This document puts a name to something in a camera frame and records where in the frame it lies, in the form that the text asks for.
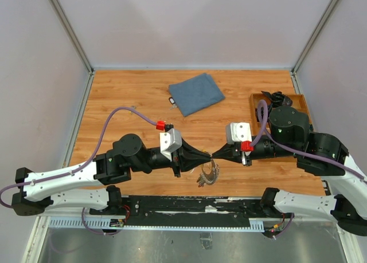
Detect folded blue cloth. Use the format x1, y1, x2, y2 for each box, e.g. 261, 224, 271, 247
169, 73, 225, 117

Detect purple cable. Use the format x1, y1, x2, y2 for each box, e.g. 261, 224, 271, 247
240, 99, 367, 241
0, 107, 167, 235

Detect metal key organizer ring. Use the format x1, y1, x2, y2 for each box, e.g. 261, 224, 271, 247
196, 159, 221, 189

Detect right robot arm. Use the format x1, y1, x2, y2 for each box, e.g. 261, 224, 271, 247
212, 100, 366, 236

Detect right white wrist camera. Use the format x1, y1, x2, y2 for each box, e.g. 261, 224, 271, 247
225, 122, 252, 144

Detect wooden compartment tray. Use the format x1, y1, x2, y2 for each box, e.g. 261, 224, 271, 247
248, 93, 313, 162

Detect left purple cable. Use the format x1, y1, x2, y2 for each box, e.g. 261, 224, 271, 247
0, 107, 167, 235

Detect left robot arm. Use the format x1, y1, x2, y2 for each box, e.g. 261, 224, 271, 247
11, 130, 211, 216

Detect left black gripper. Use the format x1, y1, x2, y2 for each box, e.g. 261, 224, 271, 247
131, 136, 212, 178

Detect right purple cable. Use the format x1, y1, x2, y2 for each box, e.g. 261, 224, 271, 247
240, 99, 367, 241

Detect dark rolled tie top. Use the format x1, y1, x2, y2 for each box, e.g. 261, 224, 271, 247
261, 91, 293, 108

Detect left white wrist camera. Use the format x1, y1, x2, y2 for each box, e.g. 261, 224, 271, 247
159, 128, 182, 162

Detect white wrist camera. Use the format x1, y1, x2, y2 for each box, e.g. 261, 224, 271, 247
159, 128, 182, 162
225, 122, 252, 144

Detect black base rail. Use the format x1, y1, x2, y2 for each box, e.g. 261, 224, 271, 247
88, 195, 284, 229

